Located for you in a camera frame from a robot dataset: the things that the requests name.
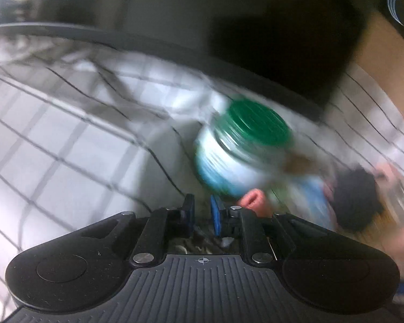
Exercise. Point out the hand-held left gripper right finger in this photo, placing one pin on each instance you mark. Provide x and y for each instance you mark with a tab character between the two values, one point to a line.
216	216

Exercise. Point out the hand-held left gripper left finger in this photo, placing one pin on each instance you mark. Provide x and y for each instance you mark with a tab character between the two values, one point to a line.
188	208

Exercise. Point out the pink cloth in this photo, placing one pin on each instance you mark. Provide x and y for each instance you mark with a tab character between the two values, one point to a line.
252	202

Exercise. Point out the black fuzzy soft toy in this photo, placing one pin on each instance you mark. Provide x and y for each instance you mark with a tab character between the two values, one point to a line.
355	202

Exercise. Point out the green lid plastic jar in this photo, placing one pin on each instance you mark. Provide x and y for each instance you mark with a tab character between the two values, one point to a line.
242	141

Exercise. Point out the light blue cloth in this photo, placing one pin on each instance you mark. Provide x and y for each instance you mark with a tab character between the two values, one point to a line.
314	198

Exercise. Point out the white checked blanket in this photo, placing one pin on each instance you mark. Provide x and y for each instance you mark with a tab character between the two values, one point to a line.
70	141

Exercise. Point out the large black object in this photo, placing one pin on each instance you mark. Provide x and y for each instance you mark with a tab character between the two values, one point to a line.
289	33

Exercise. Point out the black bed frame rail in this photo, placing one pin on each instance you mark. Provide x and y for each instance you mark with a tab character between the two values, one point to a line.
87	35

